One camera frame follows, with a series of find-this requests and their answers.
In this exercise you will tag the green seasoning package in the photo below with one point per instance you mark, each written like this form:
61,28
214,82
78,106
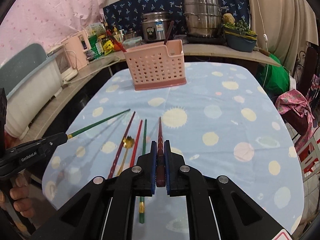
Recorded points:
96,46

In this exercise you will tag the pink perforated utensil basket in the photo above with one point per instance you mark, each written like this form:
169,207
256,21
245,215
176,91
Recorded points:
156,65

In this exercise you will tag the gold flower-shaped spoon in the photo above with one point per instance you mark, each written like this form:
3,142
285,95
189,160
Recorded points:
128,143

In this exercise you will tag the green chopstick with gold band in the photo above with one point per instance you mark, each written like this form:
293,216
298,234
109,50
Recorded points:
82,130

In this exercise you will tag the yellow snack packet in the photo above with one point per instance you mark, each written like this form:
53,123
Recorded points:
108,47

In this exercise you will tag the navy blue patterned cloth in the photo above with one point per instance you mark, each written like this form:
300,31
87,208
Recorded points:
127,14

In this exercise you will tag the red and white stool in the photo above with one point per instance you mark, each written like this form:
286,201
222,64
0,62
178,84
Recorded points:
308,156

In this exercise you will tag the large stainless steel steamer pot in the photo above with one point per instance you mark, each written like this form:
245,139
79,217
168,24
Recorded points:
203,17

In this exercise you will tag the clear plastic food container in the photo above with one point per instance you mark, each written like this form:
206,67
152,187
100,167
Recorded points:
132,42

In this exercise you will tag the person's left hand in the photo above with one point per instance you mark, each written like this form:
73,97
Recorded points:
20,194

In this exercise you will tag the green chopstick on cloth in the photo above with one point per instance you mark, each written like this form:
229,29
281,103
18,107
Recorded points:
142,199

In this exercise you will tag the dark red chopstick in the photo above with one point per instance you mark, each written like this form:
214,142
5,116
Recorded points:
160,170
113,167

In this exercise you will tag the light blue polka-dot tablecloth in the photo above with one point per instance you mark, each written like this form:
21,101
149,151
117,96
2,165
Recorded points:
221,121

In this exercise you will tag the blue basin with vegetables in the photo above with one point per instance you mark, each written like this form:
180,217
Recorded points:
238,35

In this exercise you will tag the dark chopstick in basket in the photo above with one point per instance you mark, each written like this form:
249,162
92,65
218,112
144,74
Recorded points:
168,32

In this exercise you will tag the pink floral cloth bundle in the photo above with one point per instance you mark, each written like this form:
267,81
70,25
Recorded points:
295,109

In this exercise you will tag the dark red chopstick on cloth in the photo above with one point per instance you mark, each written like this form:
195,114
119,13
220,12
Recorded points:
113,167

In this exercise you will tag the pink floral curtain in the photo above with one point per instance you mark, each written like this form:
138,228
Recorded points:
46,22

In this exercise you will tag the green bag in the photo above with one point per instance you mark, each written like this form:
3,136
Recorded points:
274,80

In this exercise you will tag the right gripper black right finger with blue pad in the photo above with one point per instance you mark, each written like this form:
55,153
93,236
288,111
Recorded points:
177,182

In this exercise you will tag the white small appliance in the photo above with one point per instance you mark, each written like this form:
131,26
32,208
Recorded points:
67,71

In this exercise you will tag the bright red chopstick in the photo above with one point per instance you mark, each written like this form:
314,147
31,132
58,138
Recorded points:
133,157

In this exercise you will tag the white and teal storage bin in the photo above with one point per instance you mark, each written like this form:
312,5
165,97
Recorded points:
30,80

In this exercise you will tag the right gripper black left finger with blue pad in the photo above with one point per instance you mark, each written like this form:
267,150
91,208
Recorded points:
143,183

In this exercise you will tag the stainless steel rice cooker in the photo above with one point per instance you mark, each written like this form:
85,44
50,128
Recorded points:
155,26

